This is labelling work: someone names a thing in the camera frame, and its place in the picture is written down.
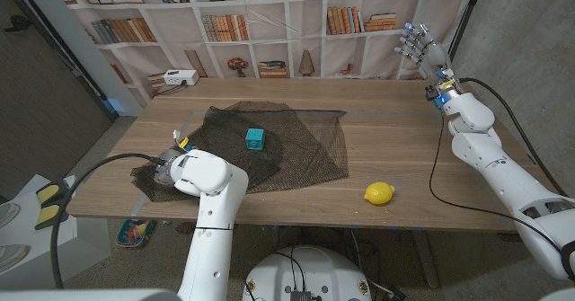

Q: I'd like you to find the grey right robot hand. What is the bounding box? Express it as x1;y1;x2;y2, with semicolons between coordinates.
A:
394;21;460;109

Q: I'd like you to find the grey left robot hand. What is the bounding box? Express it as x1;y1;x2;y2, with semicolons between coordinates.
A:
154;146;185;186

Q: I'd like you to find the blue toy block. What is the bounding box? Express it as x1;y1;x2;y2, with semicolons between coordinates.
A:
244;128;266;152

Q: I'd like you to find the black mesh netting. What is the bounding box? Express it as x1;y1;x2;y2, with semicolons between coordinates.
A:
129;101;350;203

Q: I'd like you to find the yellow lemon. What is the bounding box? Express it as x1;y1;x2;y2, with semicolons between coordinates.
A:
363;181;396;206

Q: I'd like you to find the grey tape outline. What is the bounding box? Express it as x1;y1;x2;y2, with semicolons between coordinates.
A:
129;107;500;219

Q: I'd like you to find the black backdrop stand pole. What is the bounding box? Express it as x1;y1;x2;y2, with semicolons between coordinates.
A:
438;0;486;81

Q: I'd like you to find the colourful floor item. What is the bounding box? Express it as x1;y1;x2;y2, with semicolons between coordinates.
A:
115;218;157;249

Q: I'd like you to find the white power strip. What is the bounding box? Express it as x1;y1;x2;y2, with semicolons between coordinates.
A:
162;69;200;87

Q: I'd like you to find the white floor platform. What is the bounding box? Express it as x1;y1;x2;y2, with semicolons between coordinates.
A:
0;173;112;288

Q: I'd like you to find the yellow black foot pedal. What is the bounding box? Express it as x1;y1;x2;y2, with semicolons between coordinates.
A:
34;181;71;231

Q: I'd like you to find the dark grey door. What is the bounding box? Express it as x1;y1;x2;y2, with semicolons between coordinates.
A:
0;0;113;199

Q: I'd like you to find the printed bookshelf backdrop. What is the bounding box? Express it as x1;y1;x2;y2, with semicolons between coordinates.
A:
47;0;484;109

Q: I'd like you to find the white sneaker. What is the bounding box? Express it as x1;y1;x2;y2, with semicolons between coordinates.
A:
0;201;22;229
0;244;31;274

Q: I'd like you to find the white robot torso base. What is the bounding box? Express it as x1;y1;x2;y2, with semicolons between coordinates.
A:
242;245;373;301

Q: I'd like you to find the metal table leg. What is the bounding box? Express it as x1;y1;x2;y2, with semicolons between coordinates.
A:
411;228;440;289

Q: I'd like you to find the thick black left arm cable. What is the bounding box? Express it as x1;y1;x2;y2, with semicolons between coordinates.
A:
49;152;167;290

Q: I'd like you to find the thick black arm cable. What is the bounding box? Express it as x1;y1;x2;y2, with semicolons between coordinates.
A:
458;76;570;198
49;152;167;290

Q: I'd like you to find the black power strip cable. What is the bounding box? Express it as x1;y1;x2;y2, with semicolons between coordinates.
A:
155;81;188;96

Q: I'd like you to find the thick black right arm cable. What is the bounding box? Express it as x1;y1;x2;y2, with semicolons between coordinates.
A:
458;76;570;198

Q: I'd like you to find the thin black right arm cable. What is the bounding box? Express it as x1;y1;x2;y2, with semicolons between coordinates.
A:
429;111;575;284

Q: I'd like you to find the black door handle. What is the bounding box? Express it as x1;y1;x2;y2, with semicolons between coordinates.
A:
3;13;31;33

